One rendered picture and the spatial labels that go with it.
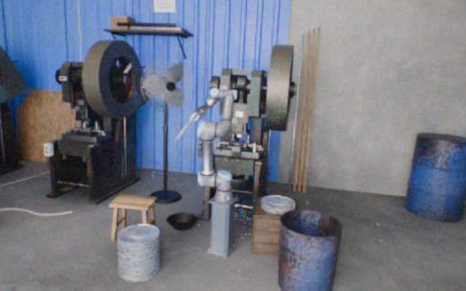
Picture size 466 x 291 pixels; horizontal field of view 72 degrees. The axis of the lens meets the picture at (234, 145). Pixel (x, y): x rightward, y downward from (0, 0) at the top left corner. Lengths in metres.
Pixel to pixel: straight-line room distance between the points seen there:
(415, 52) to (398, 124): 0.88
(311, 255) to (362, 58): 2.87
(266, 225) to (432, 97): 2.82
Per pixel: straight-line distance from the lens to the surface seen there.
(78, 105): 3.99
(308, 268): 2.27
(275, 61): 2.91
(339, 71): 4.40
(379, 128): 4.53
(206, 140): 2.41
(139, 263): 2.45
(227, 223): 2.64
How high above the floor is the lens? 1.43
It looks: 12 degrees down
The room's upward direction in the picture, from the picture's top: 3 degrees clockwise
